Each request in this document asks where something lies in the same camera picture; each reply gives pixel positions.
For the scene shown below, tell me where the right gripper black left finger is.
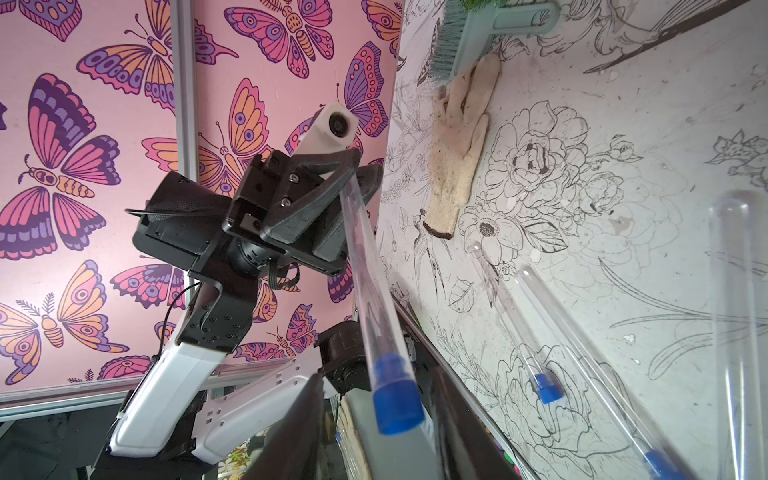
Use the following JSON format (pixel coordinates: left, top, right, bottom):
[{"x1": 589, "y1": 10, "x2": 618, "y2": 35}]
[{"x1": 242, "y1": 373, "x2": 324, "y2": 480}]

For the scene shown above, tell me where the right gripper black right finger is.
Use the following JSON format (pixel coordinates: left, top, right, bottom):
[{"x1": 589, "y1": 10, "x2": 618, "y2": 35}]
[{"x1": 430, "y1": 367, "x2": 521, "y2": 480}]

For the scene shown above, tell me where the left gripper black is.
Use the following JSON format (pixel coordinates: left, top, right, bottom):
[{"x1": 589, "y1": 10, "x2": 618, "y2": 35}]
[{"x1": 223, "y1": 148, "x2": 384, "y2": 276}]

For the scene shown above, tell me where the test tube blue stopper two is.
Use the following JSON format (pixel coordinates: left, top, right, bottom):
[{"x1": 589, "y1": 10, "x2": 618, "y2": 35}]
[{"x1": 709, "y1": 190, "x2": 767, "y2": 479}]

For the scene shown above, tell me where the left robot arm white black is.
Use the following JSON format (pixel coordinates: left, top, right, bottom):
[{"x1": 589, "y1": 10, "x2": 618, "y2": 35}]
[{"x1": 93, "y1": 148, "x2": 383, "y2": 479}]

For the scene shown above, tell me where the beige work glove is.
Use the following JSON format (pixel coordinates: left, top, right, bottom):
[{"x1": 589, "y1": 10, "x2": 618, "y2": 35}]
[{"x1": 423, "y1": 52, "x2": 501, "y2": 239}]

